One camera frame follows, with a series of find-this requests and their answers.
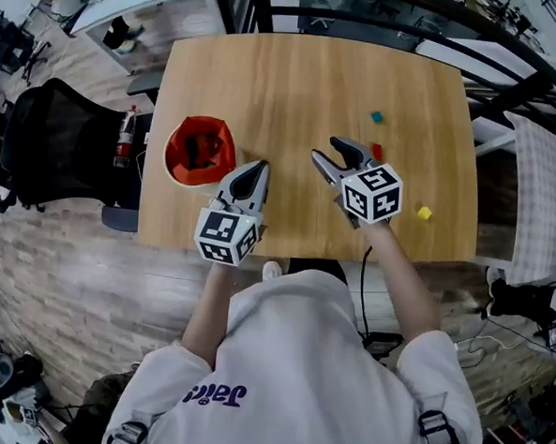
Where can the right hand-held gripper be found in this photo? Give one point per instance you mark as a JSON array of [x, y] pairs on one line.
[[371, 194]]

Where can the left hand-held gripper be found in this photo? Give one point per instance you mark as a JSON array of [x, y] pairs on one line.
[[221, 234]]

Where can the red block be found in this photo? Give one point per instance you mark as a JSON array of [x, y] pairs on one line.
[[377, 152]]

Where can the teal cube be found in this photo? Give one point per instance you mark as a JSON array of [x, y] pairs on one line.
[[377, 117]]

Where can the yellow cube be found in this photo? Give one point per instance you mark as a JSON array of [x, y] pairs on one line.
[[424, 213]]

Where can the person's right forearm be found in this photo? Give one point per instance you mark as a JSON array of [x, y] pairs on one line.
[[400, 289]]

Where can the person's left forearm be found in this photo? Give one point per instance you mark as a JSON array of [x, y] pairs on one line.
[[206, 315]]

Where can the cream bucket with orange liner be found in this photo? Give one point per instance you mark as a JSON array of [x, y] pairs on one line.
[[178, 163]]

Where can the person's white shoe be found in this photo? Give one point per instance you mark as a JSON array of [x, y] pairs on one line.
[[272, 271]]

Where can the person's black trouser leg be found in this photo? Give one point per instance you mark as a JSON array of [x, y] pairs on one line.
[[317, 268]]

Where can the red white card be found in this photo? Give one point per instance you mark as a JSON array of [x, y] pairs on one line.
[[147, 138]]

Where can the red label soda bottle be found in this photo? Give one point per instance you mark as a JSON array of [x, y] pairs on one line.
[[125, 136]]

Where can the white long table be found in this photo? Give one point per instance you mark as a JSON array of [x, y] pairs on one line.
[[480, 57]]

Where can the black metal railing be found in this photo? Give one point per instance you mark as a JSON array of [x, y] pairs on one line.
[[262, 9]]

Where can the person's white shirt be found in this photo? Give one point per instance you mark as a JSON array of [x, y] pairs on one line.
[[298, 358]]

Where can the teal shoe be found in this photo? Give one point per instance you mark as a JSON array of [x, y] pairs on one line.
[[133, 43]]

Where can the table with patterned cloth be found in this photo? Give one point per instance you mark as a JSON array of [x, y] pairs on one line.
[[538, 185]]

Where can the black mesh office chair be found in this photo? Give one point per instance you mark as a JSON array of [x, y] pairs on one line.
[[52, 146]]

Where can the black bag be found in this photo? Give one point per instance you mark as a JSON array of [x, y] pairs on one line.
[[115, 32]]

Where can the black swivel chair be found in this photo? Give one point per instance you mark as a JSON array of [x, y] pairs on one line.
[[7, 45]]

